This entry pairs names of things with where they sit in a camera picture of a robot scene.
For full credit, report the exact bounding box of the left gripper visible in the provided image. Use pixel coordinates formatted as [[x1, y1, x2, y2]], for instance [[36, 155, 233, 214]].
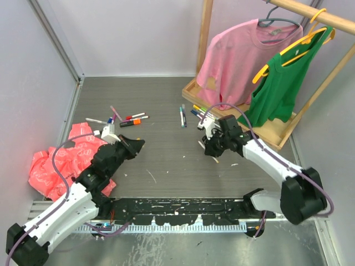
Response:
[[106, 134, 143, 177]]

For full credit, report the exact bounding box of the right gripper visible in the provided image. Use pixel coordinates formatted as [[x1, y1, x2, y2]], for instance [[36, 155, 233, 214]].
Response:
[[202, 129, 230, 158]]

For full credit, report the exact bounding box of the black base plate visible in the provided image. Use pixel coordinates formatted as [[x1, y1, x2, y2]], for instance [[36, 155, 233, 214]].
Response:
[[105, 197, 267, 227]]

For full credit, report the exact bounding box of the purple cap white marker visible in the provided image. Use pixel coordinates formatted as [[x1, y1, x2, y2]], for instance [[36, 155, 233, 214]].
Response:
[[111, 114, 116, 124]]

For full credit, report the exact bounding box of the green cap marker near rack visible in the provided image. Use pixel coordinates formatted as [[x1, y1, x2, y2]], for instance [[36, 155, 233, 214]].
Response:
[[200, 108, 215, 119]]

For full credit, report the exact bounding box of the white silver marker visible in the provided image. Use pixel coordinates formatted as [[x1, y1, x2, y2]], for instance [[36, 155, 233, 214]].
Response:
[[85, 117, 107, 125]]

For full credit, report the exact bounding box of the orange black highlighter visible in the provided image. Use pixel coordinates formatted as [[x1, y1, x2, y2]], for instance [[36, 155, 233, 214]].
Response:
[[119, 120, 141, 127]]

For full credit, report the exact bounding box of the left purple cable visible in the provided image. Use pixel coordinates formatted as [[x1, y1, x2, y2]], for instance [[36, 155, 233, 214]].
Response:
[[5, 132, 131, 266]]

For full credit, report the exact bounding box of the teal marker pen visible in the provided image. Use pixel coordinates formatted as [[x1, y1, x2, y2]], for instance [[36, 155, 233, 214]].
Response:
[[179, 106, 185, 128]]

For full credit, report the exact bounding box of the yellow hanger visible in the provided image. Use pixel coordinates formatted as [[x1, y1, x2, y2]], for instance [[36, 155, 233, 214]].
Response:
[[252, 8, 327, 84]]

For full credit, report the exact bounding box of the yellow marker pen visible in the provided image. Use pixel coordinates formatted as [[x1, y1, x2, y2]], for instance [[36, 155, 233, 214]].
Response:
[[197, 141, 219, 163]]

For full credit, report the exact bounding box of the yellow cap marker near rack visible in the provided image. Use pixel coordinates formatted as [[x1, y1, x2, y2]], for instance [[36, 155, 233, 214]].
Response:
[[193, 105, 206, 112]]

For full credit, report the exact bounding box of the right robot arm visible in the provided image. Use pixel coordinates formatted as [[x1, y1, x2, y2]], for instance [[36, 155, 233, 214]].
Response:
[[197, 115, 328, 225]]

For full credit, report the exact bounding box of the green tank top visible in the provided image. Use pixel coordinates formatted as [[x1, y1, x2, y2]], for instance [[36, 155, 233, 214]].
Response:
[[238, 27, 335, 127]]

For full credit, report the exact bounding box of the light pink marker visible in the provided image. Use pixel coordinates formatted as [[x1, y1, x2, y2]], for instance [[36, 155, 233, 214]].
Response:
[[110, 105, 123, 122]]

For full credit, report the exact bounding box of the purple cable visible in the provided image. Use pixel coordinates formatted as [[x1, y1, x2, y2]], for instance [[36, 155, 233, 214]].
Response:
[[5, 132, 131, 266], [200, 103, 335, 218]]

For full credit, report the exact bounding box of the pink t-shirt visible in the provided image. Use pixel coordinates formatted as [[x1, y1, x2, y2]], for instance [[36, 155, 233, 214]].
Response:
[[196, 19, 303, 110]]

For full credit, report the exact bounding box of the wooden clothes rack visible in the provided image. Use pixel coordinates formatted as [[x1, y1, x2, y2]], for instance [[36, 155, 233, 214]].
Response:
[[182, 1, 354, 150]]

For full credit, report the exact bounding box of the red crumpled plastic bag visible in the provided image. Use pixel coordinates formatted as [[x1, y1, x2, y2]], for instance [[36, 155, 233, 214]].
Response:
[[28, 136, 105, 201]]

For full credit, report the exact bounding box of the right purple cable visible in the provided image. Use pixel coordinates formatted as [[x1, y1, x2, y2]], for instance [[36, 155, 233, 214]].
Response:
[[200, 103, 335, 218]]

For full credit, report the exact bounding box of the red cap marker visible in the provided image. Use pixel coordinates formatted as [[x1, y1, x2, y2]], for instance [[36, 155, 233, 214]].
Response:
[[126, 112, 146, 120]]

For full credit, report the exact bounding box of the cable duct rail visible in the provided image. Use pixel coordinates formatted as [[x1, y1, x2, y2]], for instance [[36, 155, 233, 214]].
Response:
[[77, 223, 248, 234]]

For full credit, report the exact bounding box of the pink cap marker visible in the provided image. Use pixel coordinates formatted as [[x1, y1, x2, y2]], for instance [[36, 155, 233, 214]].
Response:
[[123, 115, 150, 122]]

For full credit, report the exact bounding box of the purple marker pen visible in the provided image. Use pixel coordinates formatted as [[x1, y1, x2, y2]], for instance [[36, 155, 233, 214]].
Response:
[[181, 104, 187, 128]]

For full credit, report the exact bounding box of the grey hanger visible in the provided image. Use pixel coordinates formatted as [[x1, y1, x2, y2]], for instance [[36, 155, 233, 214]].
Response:
[[258, 6, 301, 37]]

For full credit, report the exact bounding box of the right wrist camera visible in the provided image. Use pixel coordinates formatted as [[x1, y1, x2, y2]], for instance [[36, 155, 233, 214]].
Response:
[[197, 117, 215, 140]]

